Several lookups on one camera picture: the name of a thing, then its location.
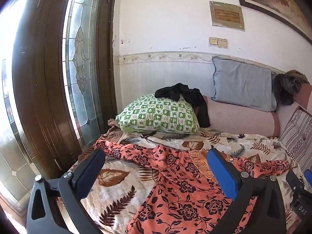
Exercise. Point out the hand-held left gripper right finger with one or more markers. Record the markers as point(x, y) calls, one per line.
point(221, 173)

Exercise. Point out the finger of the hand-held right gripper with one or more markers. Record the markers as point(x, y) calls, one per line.
point(309, 176)
point(295, 181)

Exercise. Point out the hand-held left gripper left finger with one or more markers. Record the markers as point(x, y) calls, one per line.
point(90, 170)

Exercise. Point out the orange floral garment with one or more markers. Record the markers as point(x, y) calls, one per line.
point(185, 187)

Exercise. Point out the leaf print blanket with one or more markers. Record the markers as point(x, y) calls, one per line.
point(114, 195)

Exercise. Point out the striped floral cushion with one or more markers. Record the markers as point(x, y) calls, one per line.
point(298, 136)

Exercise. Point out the pink bolster cushion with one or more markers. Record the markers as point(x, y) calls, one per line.
point(238, 119)

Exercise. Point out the pale lilac cushion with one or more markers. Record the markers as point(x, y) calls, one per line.
point(285, 117)

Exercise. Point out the black garment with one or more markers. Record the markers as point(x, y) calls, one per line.
point(195, 97)

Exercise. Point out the pink cloth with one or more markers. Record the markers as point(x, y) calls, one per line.
point(304, 95)

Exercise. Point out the plain stained glass pane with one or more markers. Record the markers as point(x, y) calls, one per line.
point(9, 151)

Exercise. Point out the green checkered pillow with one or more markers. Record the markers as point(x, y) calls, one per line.
point(156, 114)

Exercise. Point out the dark furry cushion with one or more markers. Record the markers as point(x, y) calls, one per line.
point(285, 87)

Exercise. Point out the grey-blue pillow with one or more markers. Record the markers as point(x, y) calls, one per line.
point(243, 82)

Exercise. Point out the brown plush cloth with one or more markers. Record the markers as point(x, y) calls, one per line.
point(296, 74)

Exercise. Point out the brown wooden door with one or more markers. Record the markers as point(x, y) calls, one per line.
point(36, 78)

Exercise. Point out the arched stained glass pane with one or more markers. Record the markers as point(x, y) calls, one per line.
point(82, 53)

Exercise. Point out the beige wall switch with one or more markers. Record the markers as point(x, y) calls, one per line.
point(213, 41)
point(222, 43)

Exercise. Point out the metal wall plaque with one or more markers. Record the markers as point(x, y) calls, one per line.
point(226, 15)

